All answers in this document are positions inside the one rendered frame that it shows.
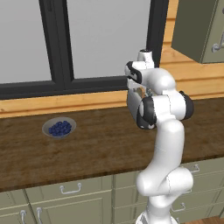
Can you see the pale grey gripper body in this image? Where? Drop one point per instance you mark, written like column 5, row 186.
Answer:
column 131, row 83

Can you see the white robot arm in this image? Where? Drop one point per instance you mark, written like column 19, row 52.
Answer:
column 167, row 140

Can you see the brown bread slice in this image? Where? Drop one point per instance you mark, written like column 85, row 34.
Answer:
column 141, row 92

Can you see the silver toaster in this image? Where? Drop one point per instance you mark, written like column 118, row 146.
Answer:
column 133, row 105

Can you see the blueberries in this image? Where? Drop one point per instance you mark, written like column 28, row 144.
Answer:
column 60, row 128

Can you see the grey bowl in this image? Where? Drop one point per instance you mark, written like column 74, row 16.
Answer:
column 46, row 129

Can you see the wide olive drawer front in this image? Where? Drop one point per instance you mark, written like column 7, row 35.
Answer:
column 93, row 186

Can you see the olive cupboard door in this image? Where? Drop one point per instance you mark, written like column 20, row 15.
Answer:
column 10, row 217
column 81, row 210

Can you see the small olive drawer front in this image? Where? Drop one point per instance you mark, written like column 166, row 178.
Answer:
column 11, row 199

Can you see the black window frame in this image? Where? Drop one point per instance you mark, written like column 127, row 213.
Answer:
column 61, row 78

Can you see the olive wall cupboard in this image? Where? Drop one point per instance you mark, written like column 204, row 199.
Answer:
column 189, row 29

